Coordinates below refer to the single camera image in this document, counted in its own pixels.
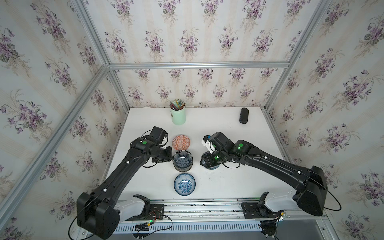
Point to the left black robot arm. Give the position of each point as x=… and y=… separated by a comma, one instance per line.
x=99, y=211

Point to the aluminium mounting rail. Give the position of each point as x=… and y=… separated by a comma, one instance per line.
x=201, y=211

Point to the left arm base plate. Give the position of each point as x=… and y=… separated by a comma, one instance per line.
x=152, y=212

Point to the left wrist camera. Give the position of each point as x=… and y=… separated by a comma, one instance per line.
x=159, y=136

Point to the blue floral shallow bowl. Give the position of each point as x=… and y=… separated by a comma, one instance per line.
x=184, y=184

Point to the black oblong case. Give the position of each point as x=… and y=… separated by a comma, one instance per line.
x=244, y=116

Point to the blue damask patterned bowl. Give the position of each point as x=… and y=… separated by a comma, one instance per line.
x=213, y=167

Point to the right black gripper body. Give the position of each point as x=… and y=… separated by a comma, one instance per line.
x=213, y=159

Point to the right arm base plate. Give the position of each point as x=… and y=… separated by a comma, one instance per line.
x=253, y=211

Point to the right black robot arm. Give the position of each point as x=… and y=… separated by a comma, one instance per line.
x=309, y=188

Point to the colourful straws bundle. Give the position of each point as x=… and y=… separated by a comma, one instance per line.
x=177, y=104

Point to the red patterned bowl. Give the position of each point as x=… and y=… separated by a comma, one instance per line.
x=181, y=143

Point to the light green cup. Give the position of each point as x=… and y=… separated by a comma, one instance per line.
x=178, y=116

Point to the dark navy flower bowl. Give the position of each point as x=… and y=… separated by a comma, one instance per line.
x=182, y=158

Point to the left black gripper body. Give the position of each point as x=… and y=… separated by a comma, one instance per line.
x=163, y=155

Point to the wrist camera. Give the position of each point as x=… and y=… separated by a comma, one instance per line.
x=217, y=142
x=159, y=136

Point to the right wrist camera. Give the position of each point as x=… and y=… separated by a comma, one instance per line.
x=217, y=142

